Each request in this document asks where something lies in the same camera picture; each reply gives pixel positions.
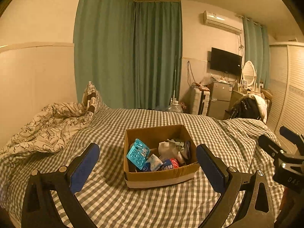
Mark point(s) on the white air conditioner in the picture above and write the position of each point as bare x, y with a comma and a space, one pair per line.
222, 22

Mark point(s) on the blue pill blister pack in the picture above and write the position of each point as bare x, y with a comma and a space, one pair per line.
138, 154

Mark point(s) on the white louvred wardrobe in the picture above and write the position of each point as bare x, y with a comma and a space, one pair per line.
286, 85

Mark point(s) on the white suitcase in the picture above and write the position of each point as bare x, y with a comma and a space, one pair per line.
199, 100

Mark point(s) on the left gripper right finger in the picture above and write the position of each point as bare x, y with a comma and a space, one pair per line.
213, 167

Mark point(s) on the small grey fridge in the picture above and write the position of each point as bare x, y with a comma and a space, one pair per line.
220, 95

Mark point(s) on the green curtain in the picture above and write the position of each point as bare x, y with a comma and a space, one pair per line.
130, 50

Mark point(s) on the blue tissue pack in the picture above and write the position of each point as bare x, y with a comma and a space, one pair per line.
153, 163

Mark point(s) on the black wall television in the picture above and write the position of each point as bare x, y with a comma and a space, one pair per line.
225, 61

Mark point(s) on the green curtain right window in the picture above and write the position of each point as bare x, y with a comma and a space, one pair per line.
257, 49

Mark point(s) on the clear plastic jar blue label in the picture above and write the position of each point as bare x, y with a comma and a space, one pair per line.
171, 163

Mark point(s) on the white knit glove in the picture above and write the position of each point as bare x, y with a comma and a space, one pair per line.
169, 150

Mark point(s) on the tape roll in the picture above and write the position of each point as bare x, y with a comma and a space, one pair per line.
185, 150

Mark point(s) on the white oval mirror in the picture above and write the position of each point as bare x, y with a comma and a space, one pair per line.
249, 74

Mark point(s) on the large clear water bottle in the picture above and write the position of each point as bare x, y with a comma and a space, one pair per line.
175, 107

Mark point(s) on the chair with dark clothes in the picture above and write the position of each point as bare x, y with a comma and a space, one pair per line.
250, 106

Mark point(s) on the floral patterned quilt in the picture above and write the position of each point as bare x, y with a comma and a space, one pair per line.
50, 130

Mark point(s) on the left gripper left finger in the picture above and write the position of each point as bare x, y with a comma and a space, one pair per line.
81, 167

